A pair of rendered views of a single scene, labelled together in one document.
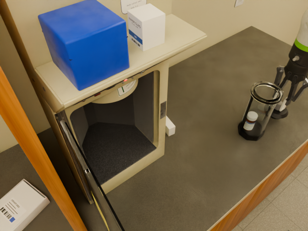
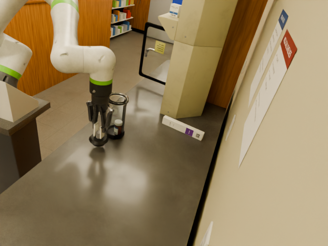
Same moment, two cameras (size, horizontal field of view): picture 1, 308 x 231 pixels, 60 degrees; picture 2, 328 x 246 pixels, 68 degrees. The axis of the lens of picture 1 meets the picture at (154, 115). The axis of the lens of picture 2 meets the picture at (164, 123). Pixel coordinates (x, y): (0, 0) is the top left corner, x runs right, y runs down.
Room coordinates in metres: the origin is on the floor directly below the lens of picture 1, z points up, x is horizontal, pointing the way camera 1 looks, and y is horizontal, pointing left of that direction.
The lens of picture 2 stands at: (1.64, -0.84, 1.76)
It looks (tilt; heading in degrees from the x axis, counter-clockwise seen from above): 33 degrees down; 141
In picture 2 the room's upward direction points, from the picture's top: 12 degrees clockwise
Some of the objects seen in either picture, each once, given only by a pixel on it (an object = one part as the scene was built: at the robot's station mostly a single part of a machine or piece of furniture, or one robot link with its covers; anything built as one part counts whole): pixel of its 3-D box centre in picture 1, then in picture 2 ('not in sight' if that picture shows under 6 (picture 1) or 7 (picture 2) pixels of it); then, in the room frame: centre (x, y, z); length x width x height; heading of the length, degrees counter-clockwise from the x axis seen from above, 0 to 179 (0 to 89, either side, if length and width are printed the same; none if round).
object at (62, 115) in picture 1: (79, 164); not in sight; (0.38, 0.20, 1.19); 0.03 x 0.02 x 0.39; 128
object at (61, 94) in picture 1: (129, 70); (174, 24); (0.43, 0.05, 1.46); 0.32 x 0.12 x 0.10; 128
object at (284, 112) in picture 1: (277, 108); (98, 137); (0.76, -0.51, 1.00); 0.09 x 0.09 x 0.07
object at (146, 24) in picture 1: (146, 27); (175, 10); (0.46, 0.01, 1.54); 0.05 x 0.05 x 0.06; 35
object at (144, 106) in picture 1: (101, 110); not in sight; (0.57, 0.16, 1.19); 0.26 x 0.24 x 0.35; 128
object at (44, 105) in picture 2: not in sight; (6, 109); (0.27, -0.87, 0.92); 0.32 x 0.32 x 0.04; 43
